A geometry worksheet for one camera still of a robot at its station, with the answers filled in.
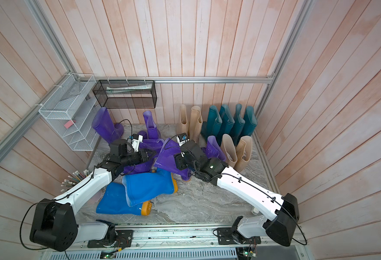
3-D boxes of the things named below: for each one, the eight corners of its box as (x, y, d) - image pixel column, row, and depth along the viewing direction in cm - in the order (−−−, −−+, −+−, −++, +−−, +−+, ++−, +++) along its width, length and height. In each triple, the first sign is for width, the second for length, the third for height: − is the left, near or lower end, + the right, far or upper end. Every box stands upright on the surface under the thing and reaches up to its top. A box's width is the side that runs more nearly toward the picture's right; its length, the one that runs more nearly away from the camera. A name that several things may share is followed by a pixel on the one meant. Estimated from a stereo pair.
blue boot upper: (139, 216, 81) (128, 205, 67) (131, 193, 89) (120, 178, 75) (180, 194, 88) (179, 180, 74) (169, 174, 96) (166, 157, 82)
